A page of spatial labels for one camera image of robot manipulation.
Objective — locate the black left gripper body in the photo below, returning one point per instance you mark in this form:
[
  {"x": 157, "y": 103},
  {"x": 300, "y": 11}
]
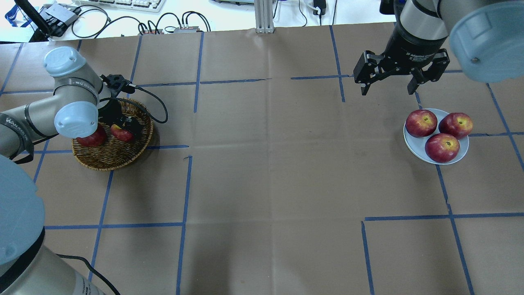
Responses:
[{"x": 132, "y": 123}]

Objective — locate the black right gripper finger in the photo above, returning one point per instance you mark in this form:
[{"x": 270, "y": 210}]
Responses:
[
  {"x": 365, "y": 88},
  {"x": 413, "y": 85}
]

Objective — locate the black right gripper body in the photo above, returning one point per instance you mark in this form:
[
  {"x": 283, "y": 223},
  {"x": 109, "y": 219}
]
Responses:
[{"x": 412, "y": 50}]

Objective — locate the yellow-red apple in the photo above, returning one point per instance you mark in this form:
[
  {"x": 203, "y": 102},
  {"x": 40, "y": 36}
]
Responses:
[{"x": 121, "y": 134}]

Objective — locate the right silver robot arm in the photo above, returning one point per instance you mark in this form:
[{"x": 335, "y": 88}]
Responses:
[{"x": 486, "y": 36}]

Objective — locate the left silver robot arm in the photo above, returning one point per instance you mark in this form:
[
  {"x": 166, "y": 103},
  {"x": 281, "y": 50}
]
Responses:
[{"x": 28, "y": 267}]

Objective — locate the dark red apple in basket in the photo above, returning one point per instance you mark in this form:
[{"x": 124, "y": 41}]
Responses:
[{"x": 98, "y": 138}]

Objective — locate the red apple on plate left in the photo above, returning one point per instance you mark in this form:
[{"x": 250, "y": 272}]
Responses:
[{"x": 421, "y": 123}]

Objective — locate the red apple on plate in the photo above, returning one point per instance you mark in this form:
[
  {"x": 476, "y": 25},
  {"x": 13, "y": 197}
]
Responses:
[
  {"x": 421, "y": 123},
  {"x": 456, "y": 124},
  {"x": 442, "y": 147}
]

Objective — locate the brown wicker basket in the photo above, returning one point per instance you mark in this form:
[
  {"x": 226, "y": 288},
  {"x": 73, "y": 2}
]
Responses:
[{"x": 113, "y": 154}]

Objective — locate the light blue plate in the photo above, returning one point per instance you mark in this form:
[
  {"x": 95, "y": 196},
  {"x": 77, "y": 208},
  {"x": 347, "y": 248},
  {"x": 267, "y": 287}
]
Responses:
[{"x": 417, "y": 145}]

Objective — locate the red apple on plate right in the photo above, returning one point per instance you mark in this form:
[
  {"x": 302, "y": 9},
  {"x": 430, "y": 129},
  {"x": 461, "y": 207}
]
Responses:
[{"x": 456, "y": 124}]

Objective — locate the red apple on plate front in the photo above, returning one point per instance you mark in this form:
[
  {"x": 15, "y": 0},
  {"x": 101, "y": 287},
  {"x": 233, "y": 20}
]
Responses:
[{"x": 442, "y": 147}]

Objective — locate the grey usb hub box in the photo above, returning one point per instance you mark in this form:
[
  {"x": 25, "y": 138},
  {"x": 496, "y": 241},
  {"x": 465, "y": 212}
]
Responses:
[{"x": 62, "y": 13}]

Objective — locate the white keyboard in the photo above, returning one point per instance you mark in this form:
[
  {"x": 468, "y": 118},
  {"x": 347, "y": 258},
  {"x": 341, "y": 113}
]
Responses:
[{"x": 133, "y": 5}]

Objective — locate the aluminium frame post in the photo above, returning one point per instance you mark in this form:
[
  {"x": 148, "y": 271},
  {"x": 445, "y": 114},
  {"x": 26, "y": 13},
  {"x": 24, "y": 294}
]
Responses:
[{"x": 264, "y": 16}]

